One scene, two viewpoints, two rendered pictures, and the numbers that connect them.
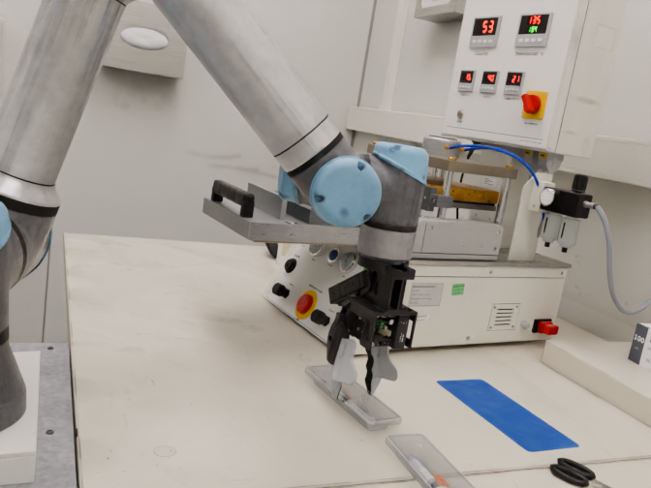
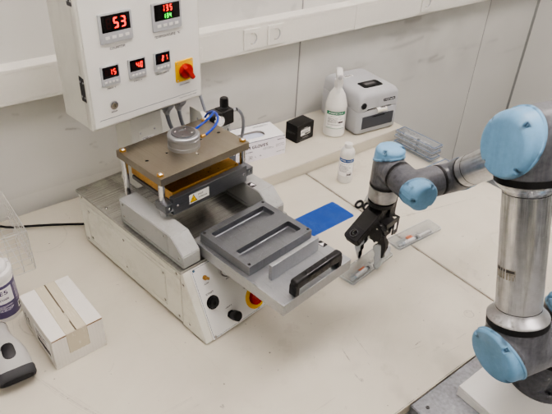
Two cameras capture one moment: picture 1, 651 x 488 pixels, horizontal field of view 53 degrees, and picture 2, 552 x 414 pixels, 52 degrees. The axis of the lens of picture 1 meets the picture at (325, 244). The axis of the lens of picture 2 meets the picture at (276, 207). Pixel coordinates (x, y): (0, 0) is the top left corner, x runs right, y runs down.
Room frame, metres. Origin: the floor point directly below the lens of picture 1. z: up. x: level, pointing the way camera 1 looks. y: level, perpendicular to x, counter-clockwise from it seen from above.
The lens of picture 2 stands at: (1.46, 1.04, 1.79)
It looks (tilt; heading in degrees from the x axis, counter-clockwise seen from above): 35 degrees down; 255
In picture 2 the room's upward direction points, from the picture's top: 3 degrees clockwise
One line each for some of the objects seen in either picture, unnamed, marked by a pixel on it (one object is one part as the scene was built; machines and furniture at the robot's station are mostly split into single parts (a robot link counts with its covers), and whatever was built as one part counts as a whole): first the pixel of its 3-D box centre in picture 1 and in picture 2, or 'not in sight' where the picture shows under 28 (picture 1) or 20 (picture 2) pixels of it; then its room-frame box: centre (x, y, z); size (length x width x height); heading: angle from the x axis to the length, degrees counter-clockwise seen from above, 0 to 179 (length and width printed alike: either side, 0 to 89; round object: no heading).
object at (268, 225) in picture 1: (299, 212); (270, 248); (1.20, 0.06, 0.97); 0.30 x 0.22 x 0.08; 122
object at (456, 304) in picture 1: (418, 285); (195, 233); (1.34, -0.21, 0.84); 0.53 x 0.37 x 0.17; 122
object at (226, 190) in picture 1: (232, 197); (316, 272); (1.12, 0.17, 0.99); 0.15 x 0.02 x 0.04; 32
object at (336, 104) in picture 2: not in sight; (336, 103); (0.75, -0.79, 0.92); 0.09 x 0.08 x 0.25; 73
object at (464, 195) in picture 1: (437, 176); (187, 160); (1.35, -0.21, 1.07); 0.22 x 0.17 x 0.10; 32
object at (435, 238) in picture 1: (441, 238); (246, 187); (1.20, -0.21, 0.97); 0.26 x 0.05 x 0.07; 122
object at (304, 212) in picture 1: (322, 207); (256, 235); (1.22, 0.02, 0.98); 0.20 x 0.17 x 0.03; 32
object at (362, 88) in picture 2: not in sight; (359, 99); (0.62, -0.88, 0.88); 0.25 x 0.20 x 0.17; 108
